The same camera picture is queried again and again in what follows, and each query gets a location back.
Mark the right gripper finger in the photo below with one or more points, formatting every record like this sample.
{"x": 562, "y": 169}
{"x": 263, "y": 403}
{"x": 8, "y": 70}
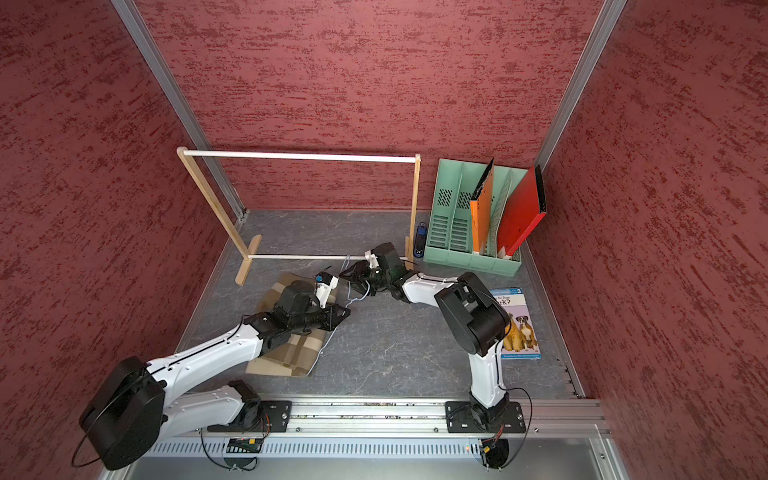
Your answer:
{"x": 358, "y": 271}
{"x": 364, "y": 286}

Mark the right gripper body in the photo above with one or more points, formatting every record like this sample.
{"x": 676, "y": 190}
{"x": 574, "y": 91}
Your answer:
{"x": 380, "y": 275}

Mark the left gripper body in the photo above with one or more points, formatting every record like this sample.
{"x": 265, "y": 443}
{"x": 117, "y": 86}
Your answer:
{"x": 314, "y": 317}

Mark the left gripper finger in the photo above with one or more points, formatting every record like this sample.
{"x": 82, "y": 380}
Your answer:
{"x": 336, "y": 310}
{"x": 333, "y": 319}

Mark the brown plaid scarf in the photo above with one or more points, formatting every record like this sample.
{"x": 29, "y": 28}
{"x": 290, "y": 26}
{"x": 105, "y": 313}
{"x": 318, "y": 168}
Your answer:
{"x": 298, "y": 356}

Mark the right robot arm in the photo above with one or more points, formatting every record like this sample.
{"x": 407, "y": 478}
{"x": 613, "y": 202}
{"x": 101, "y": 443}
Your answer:
{"x": 476, "y": 320}

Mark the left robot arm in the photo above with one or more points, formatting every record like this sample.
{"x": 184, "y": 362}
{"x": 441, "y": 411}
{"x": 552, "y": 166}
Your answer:
{"x": 141, "y": 403}

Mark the small blue black object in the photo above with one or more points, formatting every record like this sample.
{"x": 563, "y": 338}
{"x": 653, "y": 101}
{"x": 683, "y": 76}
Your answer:
{"x": 420, "y": 239}

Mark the green file organizer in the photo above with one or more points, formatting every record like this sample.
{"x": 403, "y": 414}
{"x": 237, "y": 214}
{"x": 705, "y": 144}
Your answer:
{"x": 449, "y": 240}

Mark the orange folder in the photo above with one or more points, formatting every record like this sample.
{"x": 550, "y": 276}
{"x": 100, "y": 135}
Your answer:
{"x": 480, "y": 209}

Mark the dog picture book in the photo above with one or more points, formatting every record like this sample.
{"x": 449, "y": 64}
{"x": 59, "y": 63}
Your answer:
{"x": 520, "y": 341}

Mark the red folder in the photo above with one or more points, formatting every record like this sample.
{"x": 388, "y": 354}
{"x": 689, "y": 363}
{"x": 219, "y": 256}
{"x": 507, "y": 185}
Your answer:
{"x": 523, "y": 211}

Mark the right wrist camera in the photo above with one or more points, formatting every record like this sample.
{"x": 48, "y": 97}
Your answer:
{"x": 372, "y": 260}

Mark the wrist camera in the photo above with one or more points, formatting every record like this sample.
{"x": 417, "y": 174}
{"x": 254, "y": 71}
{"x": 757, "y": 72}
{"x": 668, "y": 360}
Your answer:
{"x": 372, "y": 260}
{"x": 325, "y": 285}

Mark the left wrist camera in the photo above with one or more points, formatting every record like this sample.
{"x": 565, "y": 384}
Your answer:
{"x": 325, "y": 285}

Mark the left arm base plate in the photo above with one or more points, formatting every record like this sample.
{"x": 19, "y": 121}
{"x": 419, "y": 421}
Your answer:
{"x": 261, "y": 416}

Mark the aluminium rail frame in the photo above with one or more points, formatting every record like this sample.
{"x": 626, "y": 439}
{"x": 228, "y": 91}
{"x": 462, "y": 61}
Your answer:
{"x": 376, "y": 438}

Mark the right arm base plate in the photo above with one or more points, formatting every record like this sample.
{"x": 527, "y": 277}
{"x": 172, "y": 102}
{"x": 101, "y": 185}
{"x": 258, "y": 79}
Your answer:
{"x": 469, "y": 417}

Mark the left aluminium corner post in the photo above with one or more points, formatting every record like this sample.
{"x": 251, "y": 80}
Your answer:
{"x": 138, "y": 30}

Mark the aluminium corner post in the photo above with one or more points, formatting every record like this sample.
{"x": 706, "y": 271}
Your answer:
{"x": 138, "y": 30}
{"x": 601, "y": 32}

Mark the right aluminium corner post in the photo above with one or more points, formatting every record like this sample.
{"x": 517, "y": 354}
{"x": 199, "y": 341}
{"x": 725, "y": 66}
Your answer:
{"x": 601, "y": 32}

